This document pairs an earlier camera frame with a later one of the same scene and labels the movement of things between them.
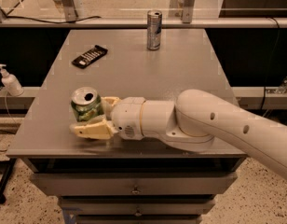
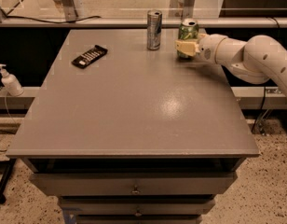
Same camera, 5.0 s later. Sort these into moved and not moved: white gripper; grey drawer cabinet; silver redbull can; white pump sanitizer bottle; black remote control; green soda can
Moved: green soda can; white gripper
Not moved: white pump sanitizer bottle; grey drawer cabinet; silver redbull can; black remote control
